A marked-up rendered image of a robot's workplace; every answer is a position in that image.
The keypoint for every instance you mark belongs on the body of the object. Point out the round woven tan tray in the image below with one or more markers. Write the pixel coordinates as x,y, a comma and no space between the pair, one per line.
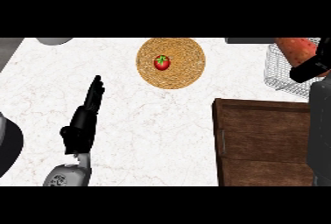
180,74

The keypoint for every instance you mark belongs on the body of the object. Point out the black round object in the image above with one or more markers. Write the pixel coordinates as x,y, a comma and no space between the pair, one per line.
9,148

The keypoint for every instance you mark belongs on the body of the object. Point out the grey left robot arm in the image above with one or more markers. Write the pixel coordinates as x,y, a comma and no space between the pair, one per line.
68,175

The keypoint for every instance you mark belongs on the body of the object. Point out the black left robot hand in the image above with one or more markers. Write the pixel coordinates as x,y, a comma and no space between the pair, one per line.
81,125

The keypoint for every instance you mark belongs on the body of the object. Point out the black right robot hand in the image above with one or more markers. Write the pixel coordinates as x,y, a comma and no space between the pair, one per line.
310,69

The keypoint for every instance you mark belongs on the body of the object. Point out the grey rounded object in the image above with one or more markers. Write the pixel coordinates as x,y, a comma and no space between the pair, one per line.
53,40

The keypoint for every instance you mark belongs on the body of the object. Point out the dark grey flat slab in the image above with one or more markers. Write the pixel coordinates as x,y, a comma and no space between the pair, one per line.
7,51

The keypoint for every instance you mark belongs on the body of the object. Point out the dark grey rectangular appliance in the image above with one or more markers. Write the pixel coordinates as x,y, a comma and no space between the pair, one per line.
249,40

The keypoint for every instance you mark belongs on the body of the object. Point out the orange-red sweet potato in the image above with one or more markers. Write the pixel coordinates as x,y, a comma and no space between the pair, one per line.
297,49

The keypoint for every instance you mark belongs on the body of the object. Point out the red tomato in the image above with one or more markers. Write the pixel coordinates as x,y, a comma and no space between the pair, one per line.
161,63

